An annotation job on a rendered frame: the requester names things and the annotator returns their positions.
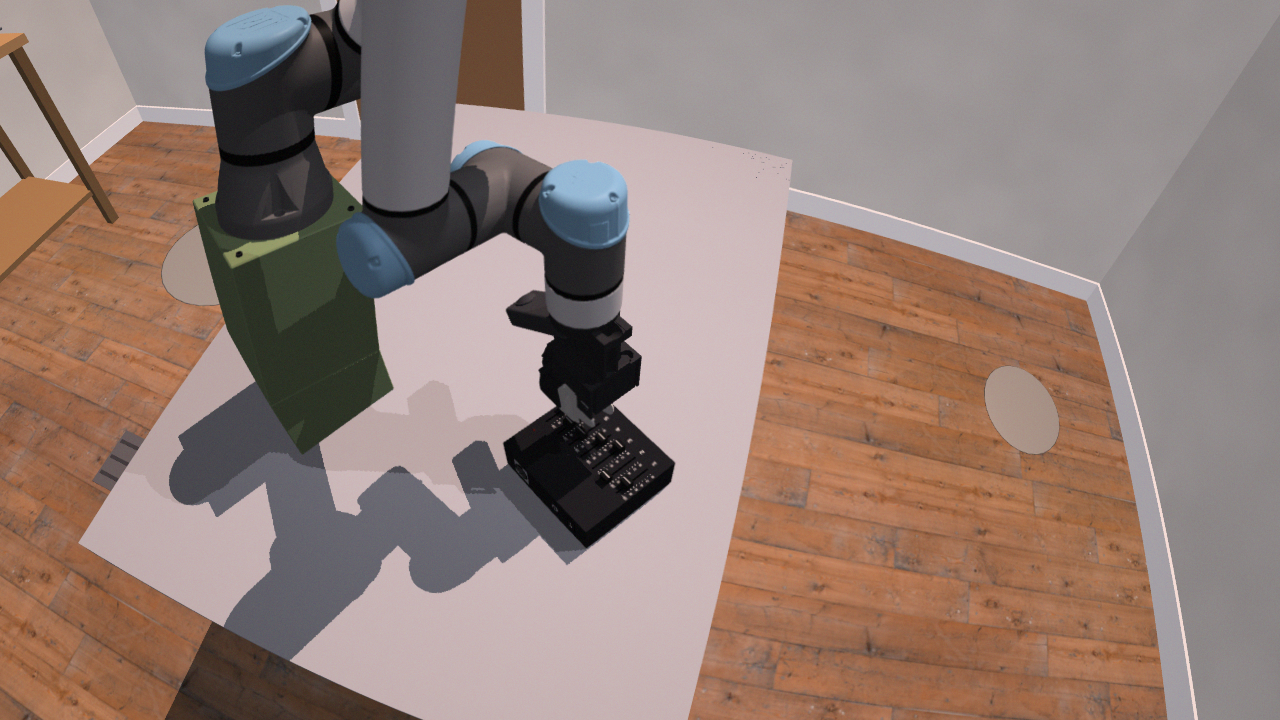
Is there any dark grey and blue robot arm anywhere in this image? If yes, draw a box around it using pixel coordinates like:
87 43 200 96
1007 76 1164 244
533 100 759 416
205 0 630 340

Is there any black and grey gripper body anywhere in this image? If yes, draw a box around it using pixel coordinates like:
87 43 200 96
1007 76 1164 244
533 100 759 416
541 313 643 420

